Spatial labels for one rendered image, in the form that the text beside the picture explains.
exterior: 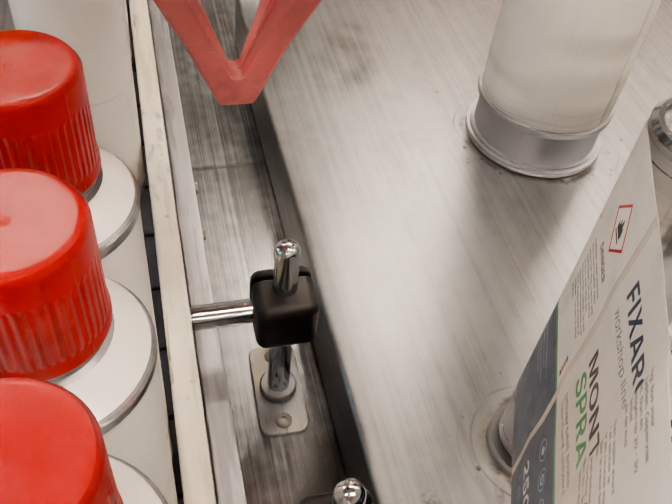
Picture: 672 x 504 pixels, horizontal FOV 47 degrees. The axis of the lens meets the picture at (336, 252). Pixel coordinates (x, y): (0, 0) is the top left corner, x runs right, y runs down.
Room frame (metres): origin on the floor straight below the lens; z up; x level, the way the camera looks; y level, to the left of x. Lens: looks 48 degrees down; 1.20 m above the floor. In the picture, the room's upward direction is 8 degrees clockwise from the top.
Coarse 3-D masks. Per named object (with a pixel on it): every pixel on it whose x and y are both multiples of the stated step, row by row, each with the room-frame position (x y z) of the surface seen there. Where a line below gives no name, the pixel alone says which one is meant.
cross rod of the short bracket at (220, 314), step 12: (240, 300) 0.22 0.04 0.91; (192, 312) 0.21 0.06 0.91; (204, 312) 0.21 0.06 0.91; (216, 312) 0.21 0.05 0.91; (228, 312) 0.22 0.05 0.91; (240, 312) 0.22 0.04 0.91; (252, 312) 0.22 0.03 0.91; (192, 324) 0.21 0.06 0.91; (204, 324) 0.21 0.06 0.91; (216, 324) 0.21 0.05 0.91; (228, 324) 0.21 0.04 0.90; (240, 324) 0.21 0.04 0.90
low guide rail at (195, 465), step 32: (160, 128) 0.33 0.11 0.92; (160, 160) 0.31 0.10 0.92; (160, 192) 0.28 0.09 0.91; (160, 224) 0.26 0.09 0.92; (160, 256) 0.24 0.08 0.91; (160, 288) 0.22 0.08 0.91; (192, 352) 0.19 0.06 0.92; (192, 384) 0.17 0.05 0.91; (192, 416) 0.16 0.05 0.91; (192, 448) 0.14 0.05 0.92; (192, 480) 0.13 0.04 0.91
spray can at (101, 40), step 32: (32, 0) 0.29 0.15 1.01; (64, 0) 0.29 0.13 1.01; (96, 0) 0.30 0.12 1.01; (64, 32) 0.29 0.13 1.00; (96, 32) 0.30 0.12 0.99; (96, 64) 0.30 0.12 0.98; (128, 64) 0.32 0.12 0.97; (96, 96) 0.30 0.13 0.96; (128, 96) 0.31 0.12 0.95; (96, 128) 0.30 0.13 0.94; (128, 128) 0.31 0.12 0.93; (128, 160) 0.31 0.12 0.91
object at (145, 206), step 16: (128, 0) 0.51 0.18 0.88; (128, 16) 0.49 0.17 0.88; (144, 144) 0.36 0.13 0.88; (144, 160) 0.34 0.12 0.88; (144, 192) 0.32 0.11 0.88; (144, 208) 0.30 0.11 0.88; (144, 224) 0.29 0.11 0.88; (144, 240) 0.28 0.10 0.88; (160, 304) 0.24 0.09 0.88; (160, 320) 0.23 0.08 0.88; (160, 336) 0.22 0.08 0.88; (160, 352) 0.21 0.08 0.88; (176, 448) 0.16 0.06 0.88; (176, 464) 0.15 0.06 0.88; (176, 480) 0.15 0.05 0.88
